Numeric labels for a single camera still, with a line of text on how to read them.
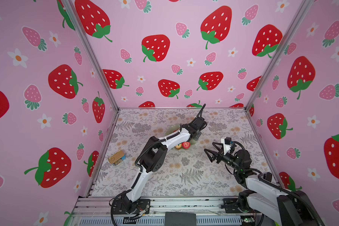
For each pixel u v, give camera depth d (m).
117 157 0.88
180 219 0.69
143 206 0.74
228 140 0.70
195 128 0.73
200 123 0.76
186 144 0.90
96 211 0.73
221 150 0.72
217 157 0.73
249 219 0.71
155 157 0.55
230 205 0.74
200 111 0.76
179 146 0.89
